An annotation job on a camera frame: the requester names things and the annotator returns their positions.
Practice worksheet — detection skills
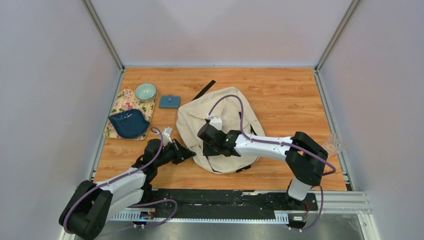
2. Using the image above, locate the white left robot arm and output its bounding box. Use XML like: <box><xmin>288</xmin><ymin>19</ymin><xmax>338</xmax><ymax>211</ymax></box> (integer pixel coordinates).
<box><xmin>58</xmin><ymin>139</ymin><xmax>196</xmax><ymax>240</ymax></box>

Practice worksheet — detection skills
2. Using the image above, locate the small blue wallet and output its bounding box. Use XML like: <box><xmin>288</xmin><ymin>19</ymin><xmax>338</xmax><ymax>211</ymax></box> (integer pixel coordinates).
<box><xmin>159</xmin><ymin>95</ymin><xmax>181</xmax><ymax>109</ymax></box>

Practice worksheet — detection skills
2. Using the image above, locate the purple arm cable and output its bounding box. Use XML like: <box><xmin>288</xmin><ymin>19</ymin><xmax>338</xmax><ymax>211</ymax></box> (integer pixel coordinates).
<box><xmin>206</xmin><ymin>94</ymin><xmax>337</xmax><ymax>233</ymax></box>
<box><xmin>62</xmin><ymin>126</ymin><xmax>178</xmax><ymax>236</ymax></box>

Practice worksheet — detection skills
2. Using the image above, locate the clear plastic cup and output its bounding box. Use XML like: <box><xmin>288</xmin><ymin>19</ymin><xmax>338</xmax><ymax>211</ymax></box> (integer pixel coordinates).
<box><xmin>321</xmin><ymin>133</ymin><xmax>347</xmax><ymax>157</ymax></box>

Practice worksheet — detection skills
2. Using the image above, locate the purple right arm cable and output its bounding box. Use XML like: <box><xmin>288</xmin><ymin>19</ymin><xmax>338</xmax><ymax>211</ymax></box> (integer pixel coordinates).
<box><xmin>206</xmin><ymin>94</ymin><xmax>337</xmax><ymax>233</ymax></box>

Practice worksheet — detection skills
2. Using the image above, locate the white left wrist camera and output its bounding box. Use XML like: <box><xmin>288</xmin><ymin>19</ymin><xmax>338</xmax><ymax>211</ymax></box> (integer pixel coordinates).
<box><xmin>161</xmin><ymin>126</ymin><xmax>173</xmax><ymax>146</ymax></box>

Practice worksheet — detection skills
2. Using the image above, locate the pale green ceramic bowl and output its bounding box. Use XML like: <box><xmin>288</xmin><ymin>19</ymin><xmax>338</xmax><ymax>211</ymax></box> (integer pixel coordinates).
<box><xmin>134</xmin><ymin>82</ymin><xmax>157</xmax><ymax>102</ymax></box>

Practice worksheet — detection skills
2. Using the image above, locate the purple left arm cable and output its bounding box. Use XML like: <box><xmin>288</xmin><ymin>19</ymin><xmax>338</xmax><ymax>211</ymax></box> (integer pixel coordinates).
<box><xmin>62</xmin><ymin>126</ymin><xmax>178</xmax><ymax>236</ymax></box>

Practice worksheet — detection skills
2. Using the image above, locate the dark blue leaf dish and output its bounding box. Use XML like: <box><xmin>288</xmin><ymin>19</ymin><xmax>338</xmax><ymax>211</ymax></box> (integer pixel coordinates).
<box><xmin>108</xmin><ymin>109</ymin><xmax>150</xmax><ymax>139</ymax></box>

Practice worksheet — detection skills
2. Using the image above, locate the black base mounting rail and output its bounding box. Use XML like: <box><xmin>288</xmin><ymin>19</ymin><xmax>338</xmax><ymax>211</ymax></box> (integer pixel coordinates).
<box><xmin>109</xmin><ymin>188</ymin><xmax>319</xmax><ymax>230</ymax></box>

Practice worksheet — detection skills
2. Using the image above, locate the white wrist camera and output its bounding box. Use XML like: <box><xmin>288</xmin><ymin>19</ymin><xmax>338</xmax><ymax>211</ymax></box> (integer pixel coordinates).
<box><xmin>161</xmin><ymin>126</ymin><xmax>173</xmax><ymax>146</ymax></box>
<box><xmin>206</xmin><ymin>115</ymin><xmax>223</xmax><ymax>131</ymax></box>

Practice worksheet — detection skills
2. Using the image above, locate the beige canvas backpack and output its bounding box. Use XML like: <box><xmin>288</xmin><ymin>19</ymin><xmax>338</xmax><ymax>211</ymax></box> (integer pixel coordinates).
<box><xmin>176</xmin><ymin>87</ymin><xmax>265</xmax><ymax>174</ymax></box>

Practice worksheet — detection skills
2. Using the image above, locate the floral cloth placemat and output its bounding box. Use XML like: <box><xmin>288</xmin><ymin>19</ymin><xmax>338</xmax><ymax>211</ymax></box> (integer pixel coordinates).
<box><xmin>103</xmin><ymin>89</ymin><xmax>156</xmax><ymax>139</ymax></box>

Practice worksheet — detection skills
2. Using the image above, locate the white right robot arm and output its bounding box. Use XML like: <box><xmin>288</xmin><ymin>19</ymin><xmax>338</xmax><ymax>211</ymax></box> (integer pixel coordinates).
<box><xmin>197</xmin><ymin>123</ymin><xmax>331</xmax><ymax>210</ymax></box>

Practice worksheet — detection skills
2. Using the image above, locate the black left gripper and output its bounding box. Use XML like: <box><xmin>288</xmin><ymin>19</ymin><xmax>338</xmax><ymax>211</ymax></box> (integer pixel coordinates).
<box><xmin>155</xmin><ymin>139</ymin><xmax>196</xmax><ymax>168</ymax></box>

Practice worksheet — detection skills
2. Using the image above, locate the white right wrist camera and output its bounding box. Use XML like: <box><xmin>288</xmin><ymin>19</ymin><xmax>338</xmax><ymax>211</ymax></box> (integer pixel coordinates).
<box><xmin>206</xmin><ymin>115</ymin><xmax>223</xmax><ymax>131</ymax></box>

